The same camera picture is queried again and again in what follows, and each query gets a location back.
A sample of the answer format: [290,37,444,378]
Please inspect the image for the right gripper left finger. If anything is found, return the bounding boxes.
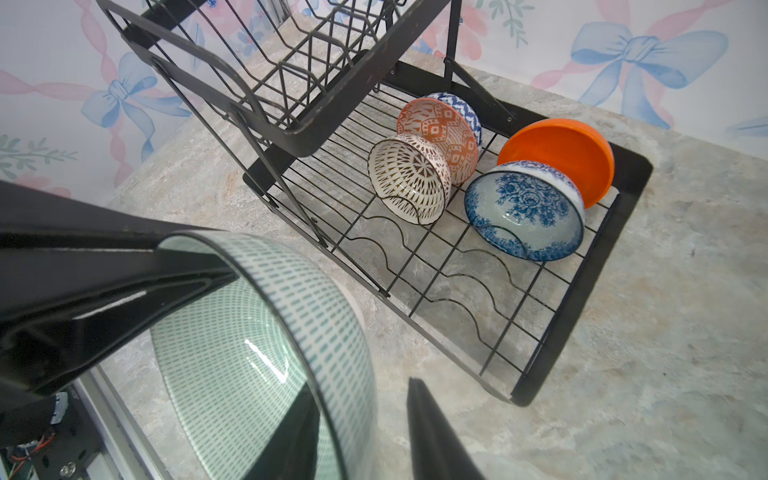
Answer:
[244,384,320,479]

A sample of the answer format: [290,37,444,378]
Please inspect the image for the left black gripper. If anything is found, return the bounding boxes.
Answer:
[1,182,236,410]

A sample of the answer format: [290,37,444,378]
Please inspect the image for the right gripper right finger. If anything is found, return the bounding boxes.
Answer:
[406,378,484,480]

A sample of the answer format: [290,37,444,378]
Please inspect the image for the pale green bowl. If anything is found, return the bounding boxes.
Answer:
[151,231,377,479]

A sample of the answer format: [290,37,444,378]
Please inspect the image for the blue floral bowl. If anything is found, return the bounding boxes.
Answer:
[464,160,585,262]

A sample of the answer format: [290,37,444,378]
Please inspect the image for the white patterned bowl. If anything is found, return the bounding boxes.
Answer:
[367,133,451,225]

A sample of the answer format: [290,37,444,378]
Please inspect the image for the orange bowl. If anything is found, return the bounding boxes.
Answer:
[497,118,615,208]

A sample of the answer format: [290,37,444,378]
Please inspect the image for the red patterned bowl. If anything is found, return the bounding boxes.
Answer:
[396,92,482,185]

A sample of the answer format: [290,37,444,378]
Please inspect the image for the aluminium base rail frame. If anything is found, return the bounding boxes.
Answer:
[0,365,175,480]

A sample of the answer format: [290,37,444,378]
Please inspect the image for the black wire dish rack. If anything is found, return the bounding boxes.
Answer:
[100,1,653,406]

